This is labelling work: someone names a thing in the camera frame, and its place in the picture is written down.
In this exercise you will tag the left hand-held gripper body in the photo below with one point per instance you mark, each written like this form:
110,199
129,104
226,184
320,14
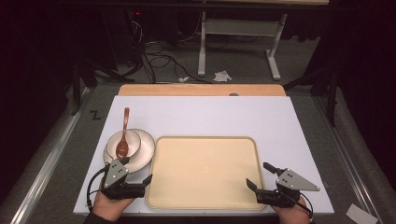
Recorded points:
115,180

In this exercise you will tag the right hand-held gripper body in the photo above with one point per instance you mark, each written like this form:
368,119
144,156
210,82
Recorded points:
288,186

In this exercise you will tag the brown spoon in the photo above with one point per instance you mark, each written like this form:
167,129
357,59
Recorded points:
123,146

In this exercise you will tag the small white bowl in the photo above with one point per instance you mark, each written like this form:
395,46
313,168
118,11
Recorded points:
132,143

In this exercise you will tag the white plate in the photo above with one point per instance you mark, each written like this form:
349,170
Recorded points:
144,152

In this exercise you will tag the beige tray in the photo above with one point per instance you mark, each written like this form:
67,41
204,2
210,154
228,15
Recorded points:
204,174

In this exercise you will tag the person's left hand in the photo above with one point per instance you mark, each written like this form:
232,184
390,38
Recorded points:
109,207

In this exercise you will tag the person's right hand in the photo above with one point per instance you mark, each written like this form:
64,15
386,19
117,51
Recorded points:
292,214

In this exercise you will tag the white board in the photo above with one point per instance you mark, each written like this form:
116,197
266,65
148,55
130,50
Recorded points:
218,118

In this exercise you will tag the white paper sheet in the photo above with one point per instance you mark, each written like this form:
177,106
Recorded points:
361,214

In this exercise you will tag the black metal stand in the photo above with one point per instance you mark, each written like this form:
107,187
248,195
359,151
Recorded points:
84,71
327,81

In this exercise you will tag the small crumpled white paper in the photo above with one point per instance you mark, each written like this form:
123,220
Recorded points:
183,79

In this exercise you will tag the wooden table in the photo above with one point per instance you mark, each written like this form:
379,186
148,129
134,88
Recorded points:
199,90

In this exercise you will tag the aluminium rail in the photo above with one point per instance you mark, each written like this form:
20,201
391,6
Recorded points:
46,168
348,155

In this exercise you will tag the white metal table frame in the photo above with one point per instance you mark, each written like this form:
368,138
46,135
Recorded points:
238,28

